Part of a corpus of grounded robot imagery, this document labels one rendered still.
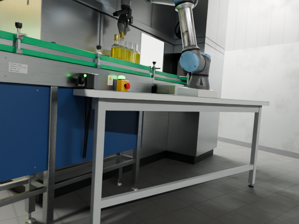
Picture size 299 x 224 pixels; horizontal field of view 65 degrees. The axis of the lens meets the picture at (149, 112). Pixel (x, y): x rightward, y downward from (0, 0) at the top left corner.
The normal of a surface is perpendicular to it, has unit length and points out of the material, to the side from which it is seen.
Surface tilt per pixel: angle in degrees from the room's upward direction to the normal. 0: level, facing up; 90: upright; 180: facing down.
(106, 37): 90
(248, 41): 90
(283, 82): 90
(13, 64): 90
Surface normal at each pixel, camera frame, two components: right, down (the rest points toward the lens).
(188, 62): -0.56, 0.19
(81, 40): 0.83, 0.09
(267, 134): -0.80, -0.01
